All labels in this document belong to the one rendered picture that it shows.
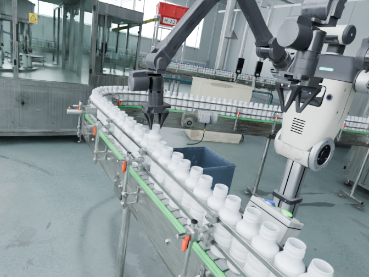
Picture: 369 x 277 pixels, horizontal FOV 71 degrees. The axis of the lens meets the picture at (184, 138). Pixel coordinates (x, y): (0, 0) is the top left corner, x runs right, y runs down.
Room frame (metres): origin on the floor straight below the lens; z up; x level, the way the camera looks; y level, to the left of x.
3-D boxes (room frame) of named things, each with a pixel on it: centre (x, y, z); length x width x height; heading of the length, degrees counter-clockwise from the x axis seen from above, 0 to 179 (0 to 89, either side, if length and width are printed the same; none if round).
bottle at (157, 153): (0.94, 0.08, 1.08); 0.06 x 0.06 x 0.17
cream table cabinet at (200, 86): (5.37, -0.55, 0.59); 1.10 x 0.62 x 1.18; 107
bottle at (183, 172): (0.79, -0.01, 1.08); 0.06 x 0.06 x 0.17
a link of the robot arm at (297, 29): (0.67, -0.24, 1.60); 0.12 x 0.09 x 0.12; 125
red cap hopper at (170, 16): (7.85, 0.91, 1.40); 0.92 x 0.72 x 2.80; 107
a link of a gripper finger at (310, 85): (0.71, -0.28, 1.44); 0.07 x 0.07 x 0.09; 34
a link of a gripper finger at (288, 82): (0.69, -0.25, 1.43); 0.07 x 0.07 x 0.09; 34
